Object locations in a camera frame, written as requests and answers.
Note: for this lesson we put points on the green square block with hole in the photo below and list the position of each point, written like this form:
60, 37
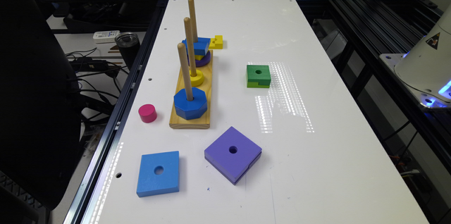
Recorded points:
258, 76

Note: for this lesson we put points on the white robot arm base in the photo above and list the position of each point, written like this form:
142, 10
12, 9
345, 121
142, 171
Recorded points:
425, 69

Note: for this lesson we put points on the blue octagon block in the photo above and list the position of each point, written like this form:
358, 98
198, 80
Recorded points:
190, 109

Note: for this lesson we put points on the purple round disc block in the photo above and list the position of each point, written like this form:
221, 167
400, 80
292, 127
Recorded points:
206, 60

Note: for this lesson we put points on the yellow block under blue square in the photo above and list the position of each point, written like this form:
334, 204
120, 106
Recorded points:
198, 57

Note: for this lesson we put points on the small yellow notched block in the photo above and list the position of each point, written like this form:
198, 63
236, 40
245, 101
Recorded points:
216, 42

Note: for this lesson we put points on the small blue square block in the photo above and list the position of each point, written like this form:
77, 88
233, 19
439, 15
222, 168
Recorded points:
202, 46

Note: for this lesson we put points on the large purple square block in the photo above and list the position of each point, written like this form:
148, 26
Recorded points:
232, 154

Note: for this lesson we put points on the magenta cylinder block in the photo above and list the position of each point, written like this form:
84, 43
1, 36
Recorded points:
147, 113

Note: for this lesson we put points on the large blue square block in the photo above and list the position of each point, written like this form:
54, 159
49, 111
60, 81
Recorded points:
159, 174

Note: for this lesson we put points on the wooden peg base board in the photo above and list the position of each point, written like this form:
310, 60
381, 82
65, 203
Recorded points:
177, 122

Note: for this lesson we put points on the front wooden peg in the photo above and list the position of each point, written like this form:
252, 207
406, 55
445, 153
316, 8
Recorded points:
185, 71

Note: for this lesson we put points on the wooden peg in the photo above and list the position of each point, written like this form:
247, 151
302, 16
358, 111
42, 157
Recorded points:
185, 71
191, 7
190, 46

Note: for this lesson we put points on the middle wooden peg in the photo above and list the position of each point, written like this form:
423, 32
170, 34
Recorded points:
190, 46

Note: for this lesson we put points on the rear wooden peg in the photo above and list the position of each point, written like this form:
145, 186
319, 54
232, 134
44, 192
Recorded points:
191, 7

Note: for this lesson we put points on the black tumbler cup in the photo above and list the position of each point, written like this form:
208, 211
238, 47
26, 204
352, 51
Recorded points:
128, 44

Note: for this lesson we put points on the white power strip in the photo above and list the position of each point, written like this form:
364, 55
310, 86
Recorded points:
105, 37

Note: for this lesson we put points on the black office chair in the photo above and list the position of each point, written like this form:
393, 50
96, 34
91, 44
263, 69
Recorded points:
40, 121

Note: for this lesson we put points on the yellow round ring block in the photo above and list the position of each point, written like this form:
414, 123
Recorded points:
198, 79

